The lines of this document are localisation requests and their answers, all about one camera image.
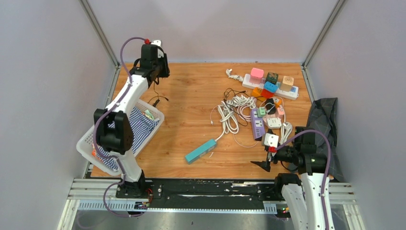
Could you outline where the white power strip cable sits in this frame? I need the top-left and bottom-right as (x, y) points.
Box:
(214, 101), (239, 142)

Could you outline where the dark green cube socket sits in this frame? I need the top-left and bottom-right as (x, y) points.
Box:
(266, 72), (279, 85)

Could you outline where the pink usb cable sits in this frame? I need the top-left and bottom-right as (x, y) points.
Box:
(210, 96), (286, 149)

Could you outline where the teal power strip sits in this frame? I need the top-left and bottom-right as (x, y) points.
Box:
(185, 139), (217, 164)

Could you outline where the beige cube socket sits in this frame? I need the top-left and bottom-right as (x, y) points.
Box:
(279, 75), (294, 92)

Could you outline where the dark grey cloth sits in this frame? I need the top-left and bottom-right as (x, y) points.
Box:
(305, 97), (344, 182)

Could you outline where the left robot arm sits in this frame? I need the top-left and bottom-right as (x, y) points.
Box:
(93, 43), (169, 198)

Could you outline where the white coiled cable with plug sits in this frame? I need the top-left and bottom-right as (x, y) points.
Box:
(228, 95), (257, 110)

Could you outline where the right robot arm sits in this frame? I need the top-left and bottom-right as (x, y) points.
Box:
(145, 70), (334, 230)

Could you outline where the red cube socket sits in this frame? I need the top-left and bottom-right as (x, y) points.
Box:
(260, 89), (274, 99)

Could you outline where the green cube adapter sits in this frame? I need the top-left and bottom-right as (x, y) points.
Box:
(257, 107), (267, 117)

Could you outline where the white long power strip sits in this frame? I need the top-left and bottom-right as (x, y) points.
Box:
(242, 74), (299, 100)

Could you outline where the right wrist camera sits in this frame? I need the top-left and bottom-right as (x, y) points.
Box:
(261, 133), (279, 148)

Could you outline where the pink cube socket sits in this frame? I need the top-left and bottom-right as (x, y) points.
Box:
(249, 68), (264, 84)

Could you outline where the orange power strip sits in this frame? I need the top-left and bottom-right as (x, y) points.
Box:
(251, 87), (282, 108)

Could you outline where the black power adapter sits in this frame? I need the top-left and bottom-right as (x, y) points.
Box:
(147, 82), (169, 107)

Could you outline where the striped blue white cloth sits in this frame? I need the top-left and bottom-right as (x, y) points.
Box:
(92, 107), (160, 171)

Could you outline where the blue cube socket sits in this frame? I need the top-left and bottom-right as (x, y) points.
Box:
(263, 81), (279, 93)

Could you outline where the small white knotted cable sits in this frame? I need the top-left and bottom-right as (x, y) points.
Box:
(225, 69), (244, 82)

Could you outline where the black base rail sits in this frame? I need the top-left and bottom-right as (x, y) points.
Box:
(115, 178), (285, 210)

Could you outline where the white plastic basket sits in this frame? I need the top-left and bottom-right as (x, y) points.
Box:
(76, 100), (165, 176)

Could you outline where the black cube adapter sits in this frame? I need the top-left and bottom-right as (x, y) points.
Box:
(264, 98), (277, 115)

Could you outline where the thin black cable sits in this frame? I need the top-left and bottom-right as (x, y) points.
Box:
(223, 88), (251, 127)

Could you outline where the pink small adapter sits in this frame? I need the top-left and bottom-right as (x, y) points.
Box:
(275, 106), (285, 118)

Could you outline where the purple power strip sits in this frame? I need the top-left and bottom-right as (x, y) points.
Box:
(250, 108), (266, 141)

